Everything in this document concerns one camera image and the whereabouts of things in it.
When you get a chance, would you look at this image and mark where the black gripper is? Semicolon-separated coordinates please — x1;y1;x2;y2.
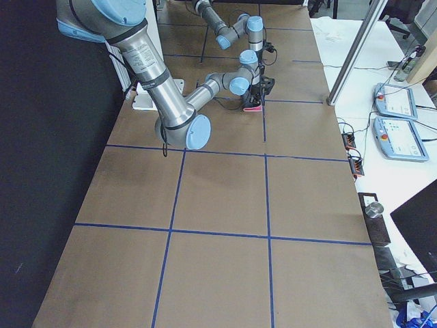
257;51;265;82
242;83;264;109

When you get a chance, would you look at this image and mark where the pink towel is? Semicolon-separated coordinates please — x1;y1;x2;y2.
243;105;262;112

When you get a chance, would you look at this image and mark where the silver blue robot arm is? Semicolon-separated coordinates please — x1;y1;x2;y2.
56;0;264;150
191;0;265;74

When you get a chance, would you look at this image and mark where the upper orange black connector box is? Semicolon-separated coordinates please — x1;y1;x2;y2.
341;132;356;151

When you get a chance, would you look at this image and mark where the orange black connector box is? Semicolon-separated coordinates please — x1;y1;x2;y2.
341;132;356;151
348;154;365;178

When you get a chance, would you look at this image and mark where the lower orange black connector box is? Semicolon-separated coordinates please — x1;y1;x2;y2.
348;154;365;178

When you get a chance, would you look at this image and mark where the upper teach pendant tablet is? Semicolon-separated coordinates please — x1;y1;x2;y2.
373;83;418;120

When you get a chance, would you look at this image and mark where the teach pendant tablet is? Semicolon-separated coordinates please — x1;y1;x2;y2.
373;83;418;120
373;116;429;163

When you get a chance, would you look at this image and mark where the lower teach pendant tablet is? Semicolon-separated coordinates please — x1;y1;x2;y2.
373;116;429;163

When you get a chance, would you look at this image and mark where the black office chair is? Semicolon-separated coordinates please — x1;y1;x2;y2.
379;0;425;40

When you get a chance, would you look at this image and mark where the silver metal cup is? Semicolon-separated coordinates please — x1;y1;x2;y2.
365;202;384;219

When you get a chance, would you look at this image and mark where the blue plastic bag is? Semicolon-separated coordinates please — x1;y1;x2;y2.
395;306;436;328

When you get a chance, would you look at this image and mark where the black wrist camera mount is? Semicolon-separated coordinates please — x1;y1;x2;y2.
260;77;275;96

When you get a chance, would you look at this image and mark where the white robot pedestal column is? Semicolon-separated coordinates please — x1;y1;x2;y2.
132;77;186;112

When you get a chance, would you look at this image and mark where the aluminium frame post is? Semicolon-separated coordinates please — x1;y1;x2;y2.
326;0;388;106

